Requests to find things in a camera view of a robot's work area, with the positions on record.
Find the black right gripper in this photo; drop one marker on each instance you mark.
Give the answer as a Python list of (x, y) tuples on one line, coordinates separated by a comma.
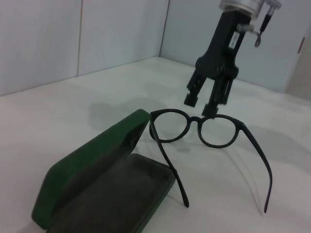
[(221, 53)]

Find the black glasses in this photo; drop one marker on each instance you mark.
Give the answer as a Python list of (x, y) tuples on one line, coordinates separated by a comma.
[(195, 119)]

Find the green glasses case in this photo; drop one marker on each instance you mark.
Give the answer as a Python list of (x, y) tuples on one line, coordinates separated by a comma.
[(97, 184)]

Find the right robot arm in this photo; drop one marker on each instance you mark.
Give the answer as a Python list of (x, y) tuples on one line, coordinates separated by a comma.
[(243, 6)]

